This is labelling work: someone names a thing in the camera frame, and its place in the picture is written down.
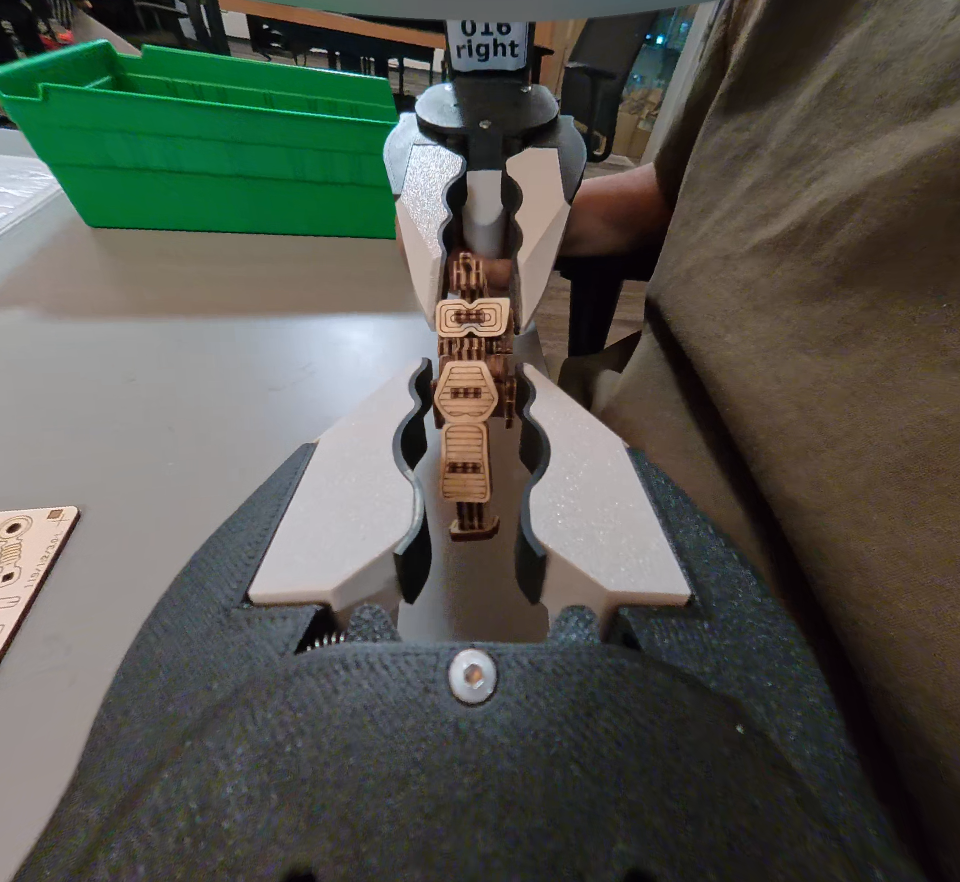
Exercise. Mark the wooden motorcycle model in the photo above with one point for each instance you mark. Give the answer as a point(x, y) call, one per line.
point(469, 394)

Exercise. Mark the black office chair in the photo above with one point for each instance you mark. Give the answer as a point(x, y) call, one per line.
point(600, 71)

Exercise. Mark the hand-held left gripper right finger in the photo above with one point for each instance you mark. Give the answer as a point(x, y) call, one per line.
point(600, 522)

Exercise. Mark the instruction sheet in clear sleeve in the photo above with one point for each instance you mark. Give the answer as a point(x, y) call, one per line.
point(22, 191)

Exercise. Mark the wooden work table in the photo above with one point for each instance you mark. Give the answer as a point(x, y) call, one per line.
point(300, 15)

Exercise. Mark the wooden puzzle parts sheet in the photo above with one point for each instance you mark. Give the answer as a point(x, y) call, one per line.
point(30, 567)

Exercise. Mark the green plastic bin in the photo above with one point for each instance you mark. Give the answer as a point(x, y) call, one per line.
point(225, 169)

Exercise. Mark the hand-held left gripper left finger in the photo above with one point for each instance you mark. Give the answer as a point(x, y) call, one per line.
point(337, 522)

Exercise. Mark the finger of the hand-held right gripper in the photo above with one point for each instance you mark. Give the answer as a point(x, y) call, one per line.
point(544, 206)
point(420, 206)

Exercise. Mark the person's right forearm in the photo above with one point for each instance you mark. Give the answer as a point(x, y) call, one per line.
point(615, 214)

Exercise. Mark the person's olive clothing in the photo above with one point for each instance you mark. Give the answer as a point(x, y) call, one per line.
point(825, 297)

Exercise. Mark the grey desk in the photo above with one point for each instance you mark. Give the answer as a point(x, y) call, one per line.
point(187, 372)

